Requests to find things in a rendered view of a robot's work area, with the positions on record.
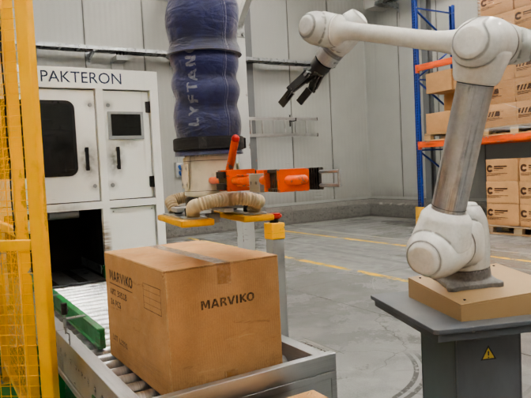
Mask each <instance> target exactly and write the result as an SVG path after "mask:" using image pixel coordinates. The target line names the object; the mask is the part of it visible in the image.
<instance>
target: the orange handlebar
mask: <svg viewBox="0 0 531 398"><path fill-rule="evenodd" d="M249 174H250V173H247V174H246V175H236V176H235V177H232V179H231V182H232V184H234V185H236V186H247V187H250V185H249ZM259 182H260V183H261V184H262V185H264V176H262V177H260V179H259ZM284 182H285V183H286V184H287V185H289V186H293V185H304V184H306V183H307V182H308V177H307V176H306V175H288V176H286V177H285V179H284ZM209 183H211V184H217V183H218V178H217V177H211V178H209Z"/></svg>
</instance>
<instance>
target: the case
mask: <svg viewBox="0 0 531 398"><path fill-rule="evenodd" d="M104 258H105V270H106V283H107V307H108V320H109V332H110V345H111V354H112V355H113V356H115V357H116V358H117V359H118V360H119V361H120V362H121V363H123V364H124V365H125V366H127V367H128V368H129V369H130V370H132V371H133V372H134V373H135V374H136V375H137V376H139V377H140V378H141V379H142V380H143V381H145V382H146V383H147V384H148V385H150V386H151V387H152V388H153V389H155V390H156V391H157V392H158V393H159V394H160V395H164V394H168V393H170V392H176V391H179V390H182V389H188V388H191V387H194V386H197V385H203V384H206V383H209V382H212V381H218V380H221V379H224V378H227V377H233V376H236V375H239V374H244V373H248V372H251V371H254V370H260V369H263V368H266V367H269V366H275V365H277V364H281V363H283V360H282V343H281V311H280V295H279V278H278V261H277V255H276V254H272V253H264V252H260V251H255V250H247V249H243V248H239V247H234V246H226V245H221V244H216V243H212V242H204V241H199V240H196V241H189V242H177V243H170V244H163V245H156V246H144V247H137V248H130V249H123V250H111V251H105V252H104Z"/></svg>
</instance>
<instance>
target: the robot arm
mask: <svg viewBox="0 0 531 398"><path fill-rule="evenodd" d="M299 34H300V35H301V37H302V38H303V39H304V40H305V41H306V42H308V43H309V44H312V45H315V46H318V47H320V48H319V49H318V50H317V51H316V53H315V54H316V55H315V57H314V58H313V59H312V61H311V69H309V70H308V71H307V70H306V69H305V70H304V71H303V72H302V73H301V74H300V75H299V76H298V77H297V78H296V79H295V80H294V81H293V82H292V83H291V84H290V85H289V86H288V87H287V88H286V89H287V92H286V93H285V94H284V95H283V96H282V97H281V99H280V100H279V101H278V103H279V104H280V105H281V106H282V107H285V105H286V104H287V103H288V101H289V100H290V99H291V98H292V97H293V96H294V95H295V94H294V92H296V91H297V90H298V89H300V88H301V87H302V86H304V85H305V84H308V83H309V86H308V87H306V88H305V90H304V91H303V92H302V94H301V95H300V96H299V98H298V99H297V100H296V101H297V102H298V103H299V104H300V105H303V103H304V102H305V101H306V100H307V98H308V97H309V96H310V95H311V93H315V91H316V90H317V89H318V86H319V85H320V83H321V81H322V79H323V77H324V76H325V75H326V74H327V73H328V72H329V71H330V70H331V68H335V66H336V65H337V64H338V63H339V61H340V60H342V58H343V57H344V56H345V55H346V54H347V53H348V52H350V50H351V49H353V48H354V46H355V45H357V43H358V42H359V41H366V42H372V43H382V44H387V45H393V46H399V47H408V48H414V49H420V50H426V51H436V52H441V53H445V54H451V55H452V65H453V77H454V80H455V81H457V84H456V88H455V92H454V99H453V103H452V107H451V111H450V118H449V122H448V127H447V130H446V137H445V141H444V146H443V150H442V157H441V160H440V165H439V172H438V176H437V180H436V184H435V191H434V195H433V199H432V203H431V205H428V206H427V207H426V208H424V209H423V210H422V211H421V212H420V216H419V219H418V220H417V223H416V226H415V228H414V230H413V233H412V236H411V237H410V238H409V240H408V242H407V246H406V259H407V262H408V264H409V266H410V268H411V269H412V270H413V271H414V272H417V273H419V274H420V275H422V276H426V277H430V278H432V279H433V280H436V281H438V282H439V283H440V284H442V285H443V286H444V287H445V288H446V289H447V291H448V292H457V291H465V290H473V289H481V288H488V287H503V286H504V282H503V281H502V280H499V279H496V278H495V277H494V276H493V275H492V274H491V266H490V256H491V245H490V233H489V226H488V220H487V217H486V216H485V213H484V211H483V209H482V208H481V207H480V206H479V205H478V204H477V203H476V202H473V201H469V195H470V191H471V187H472V184H473V177H474V174H475V170H476V163H477V160H478V156H479V152H480V146H481V142H482V138H483V135H484V128H485V124H486V121H487V117H488V111H489V107H490V103H491V97H492V93H493V89H494V86H496V85H497V84H498V83H499V82H500V81H501V79H502V76H503V74H504V71H505V69H506V67H507V66H508V65H517V64H521V63H524V62H528V61H530V60H531V30H528V29H527V28H523V27H518V26H517V25H514V24H511V23H509V22H507V21H505V20H503V19H501V18H498V17H488V16H482V17H474V18H472V19H470V20H468V21H466V22H465V23H463V24H462V25H461V26H460V27H459V28H458V29H454V30H446V31H431V30H421V29H413V28H399V27H391V26H383V25H376V24H368V23H367V19H366V17H365V16H364V15H363V14H362V13H360V12H359V11H357V10H355V9H351V10H349V11H348V12H346V13H344V14H343V15H341V14H336V13H329V12H326V11H323V12H320V11H311V12H309V13H306V14H304V15H303V16H302V18H301V20H300V22H299ZM315 85H316V86H315Z"/></svg>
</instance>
